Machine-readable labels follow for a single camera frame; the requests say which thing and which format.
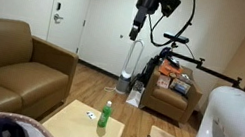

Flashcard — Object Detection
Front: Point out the brown leather sofa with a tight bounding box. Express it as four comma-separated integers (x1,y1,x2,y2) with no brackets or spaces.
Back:
0,17,84,135

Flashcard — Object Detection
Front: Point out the white paper bag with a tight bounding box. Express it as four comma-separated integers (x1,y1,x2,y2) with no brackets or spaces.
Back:
124,79,146,109

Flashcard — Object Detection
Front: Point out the pink white box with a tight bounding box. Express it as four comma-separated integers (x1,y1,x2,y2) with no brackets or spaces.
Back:
156,73,173,90

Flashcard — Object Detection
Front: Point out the black stereo camera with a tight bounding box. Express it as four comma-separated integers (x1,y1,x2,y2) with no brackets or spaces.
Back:
162,31,191,46

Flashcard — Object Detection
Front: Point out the small white card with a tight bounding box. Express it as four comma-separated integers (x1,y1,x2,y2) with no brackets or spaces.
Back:
84,110,99,121

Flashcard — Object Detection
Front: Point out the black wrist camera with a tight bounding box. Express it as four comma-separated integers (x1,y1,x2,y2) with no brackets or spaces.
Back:
157,0,182,20

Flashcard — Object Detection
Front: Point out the black bag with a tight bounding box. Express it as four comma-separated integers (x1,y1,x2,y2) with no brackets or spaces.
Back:
138,52,163,90

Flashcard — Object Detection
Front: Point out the orange box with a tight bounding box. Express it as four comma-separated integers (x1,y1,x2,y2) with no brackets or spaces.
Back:
157,58,185,79

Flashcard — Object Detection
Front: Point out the silver door handle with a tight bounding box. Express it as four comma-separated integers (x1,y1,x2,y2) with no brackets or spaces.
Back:
51,13,65,25

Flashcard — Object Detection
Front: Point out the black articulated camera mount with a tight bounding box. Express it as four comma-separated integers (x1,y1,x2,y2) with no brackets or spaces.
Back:
161,40,245,89

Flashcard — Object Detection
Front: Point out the green plastic bottle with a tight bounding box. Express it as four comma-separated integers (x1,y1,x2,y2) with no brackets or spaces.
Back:
96,98,115,130

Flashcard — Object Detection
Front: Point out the blue printed box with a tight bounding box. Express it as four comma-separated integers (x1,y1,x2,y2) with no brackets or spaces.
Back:
168,76,194,98

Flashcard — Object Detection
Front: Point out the brown leather armchair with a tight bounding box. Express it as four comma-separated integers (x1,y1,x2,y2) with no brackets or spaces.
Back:
137,60,207,127

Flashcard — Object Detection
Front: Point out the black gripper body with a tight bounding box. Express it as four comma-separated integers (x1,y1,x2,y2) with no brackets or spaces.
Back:
134,0,161,18

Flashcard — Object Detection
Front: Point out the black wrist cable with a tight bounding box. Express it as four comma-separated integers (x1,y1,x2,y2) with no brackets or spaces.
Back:
142,0,198,53

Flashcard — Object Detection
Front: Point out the white silver tower fan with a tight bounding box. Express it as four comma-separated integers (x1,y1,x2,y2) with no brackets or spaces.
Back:
114,36,147,97

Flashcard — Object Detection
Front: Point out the black door lock keypad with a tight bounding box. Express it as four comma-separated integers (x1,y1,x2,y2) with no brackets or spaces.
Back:
56,1,63,12

